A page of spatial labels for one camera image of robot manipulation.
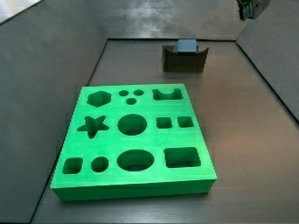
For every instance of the blue rectangular block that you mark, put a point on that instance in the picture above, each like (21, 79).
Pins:
(186, 46)

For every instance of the green shape sorting board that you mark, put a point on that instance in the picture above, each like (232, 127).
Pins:
(134, 145)

